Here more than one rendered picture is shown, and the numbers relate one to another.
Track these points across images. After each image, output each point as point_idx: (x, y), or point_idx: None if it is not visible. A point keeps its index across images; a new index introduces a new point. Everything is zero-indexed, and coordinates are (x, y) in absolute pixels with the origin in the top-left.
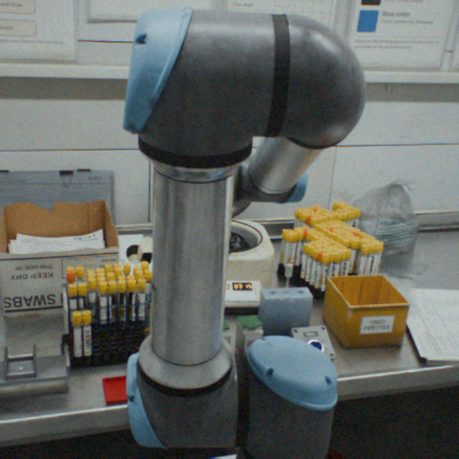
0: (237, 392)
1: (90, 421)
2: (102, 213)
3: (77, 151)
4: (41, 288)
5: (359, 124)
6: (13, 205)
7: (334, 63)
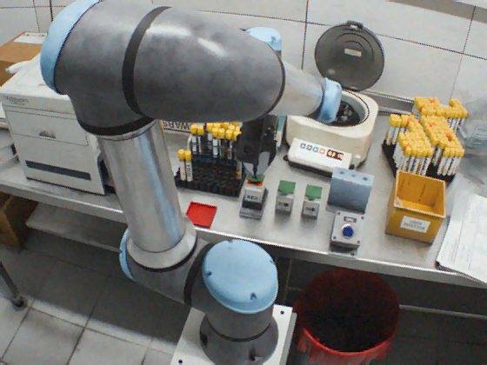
0: (186, 276)
1: None
2: None
3: (250, 16)
4: None
5: (484, 41)
6: None
7: (181, 70)
